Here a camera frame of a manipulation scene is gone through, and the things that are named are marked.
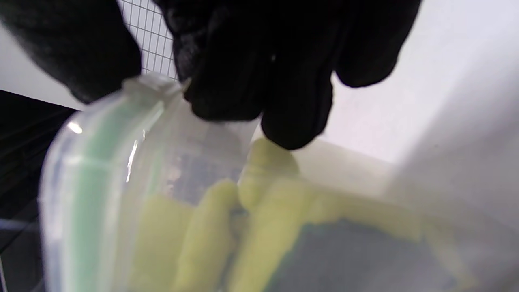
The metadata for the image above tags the person's right hand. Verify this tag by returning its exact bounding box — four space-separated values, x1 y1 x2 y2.
0 0 422 150

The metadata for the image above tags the white mobile whiteboard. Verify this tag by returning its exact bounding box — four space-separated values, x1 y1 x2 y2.
117 0 180 80

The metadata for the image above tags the clear plastic container lid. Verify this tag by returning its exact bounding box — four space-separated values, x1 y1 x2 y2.
38 72 260 292

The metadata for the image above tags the clear plastic airtight container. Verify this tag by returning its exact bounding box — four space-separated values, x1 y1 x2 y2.
130 136 519 292

